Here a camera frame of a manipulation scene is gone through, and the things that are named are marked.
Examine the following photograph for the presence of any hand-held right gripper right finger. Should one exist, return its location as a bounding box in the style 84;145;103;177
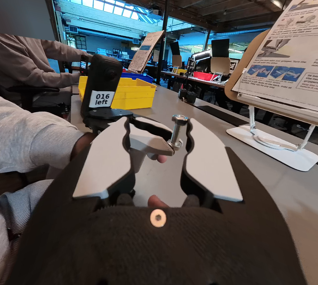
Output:
181;118;243;201

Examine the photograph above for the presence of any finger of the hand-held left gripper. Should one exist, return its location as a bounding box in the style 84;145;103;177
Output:
129;116;173;142
129;125;176;174

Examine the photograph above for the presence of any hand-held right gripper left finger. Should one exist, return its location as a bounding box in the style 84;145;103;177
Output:
72;116;136;199

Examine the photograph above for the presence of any steel bolt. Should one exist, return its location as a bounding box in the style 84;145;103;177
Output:
166;122;184;151

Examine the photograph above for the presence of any person's left forearm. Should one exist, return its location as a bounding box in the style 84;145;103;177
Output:
0;96;86;174

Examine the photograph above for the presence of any grey desk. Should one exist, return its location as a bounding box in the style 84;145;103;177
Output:
70;84;318;285

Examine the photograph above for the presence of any long wooden desk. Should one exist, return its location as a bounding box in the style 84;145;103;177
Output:
161;70;228;89

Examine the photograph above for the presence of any desk lamp light bar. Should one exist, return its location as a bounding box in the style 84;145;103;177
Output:
192;50;212;61

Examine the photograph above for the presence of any person's left hand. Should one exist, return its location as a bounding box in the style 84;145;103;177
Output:
71;132;168;164

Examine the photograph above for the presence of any person's right hand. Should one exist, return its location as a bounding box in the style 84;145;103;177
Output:
148;195;170;208

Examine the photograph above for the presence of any blue plastic bin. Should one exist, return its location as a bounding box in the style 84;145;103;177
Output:
121;72;154;83

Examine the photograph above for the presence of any black battery charger block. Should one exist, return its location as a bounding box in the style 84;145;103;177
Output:
178;84;202;104

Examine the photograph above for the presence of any wooden document stand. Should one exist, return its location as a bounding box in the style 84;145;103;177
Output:
224;0;318;172

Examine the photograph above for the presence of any cardboard instruction board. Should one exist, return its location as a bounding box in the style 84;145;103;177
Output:
128;30;165;74

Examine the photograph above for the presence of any black office chair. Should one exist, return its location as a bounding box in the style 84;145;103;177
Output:
0;84;71;121

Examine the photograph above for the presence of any red plastic bin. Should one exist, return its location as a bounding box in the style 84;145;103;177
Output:
193;71;215;81

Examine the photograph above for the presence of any ceiling projector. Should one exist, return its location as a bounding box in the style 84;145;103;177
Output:
147;4;163;20

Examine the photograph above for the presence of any black pole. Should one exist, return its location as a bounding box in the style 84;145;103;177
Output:
156;0;174;85

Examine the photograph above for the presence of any printed instruction sheet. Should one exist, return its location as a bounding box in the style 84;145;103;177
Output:
232;0;318;111

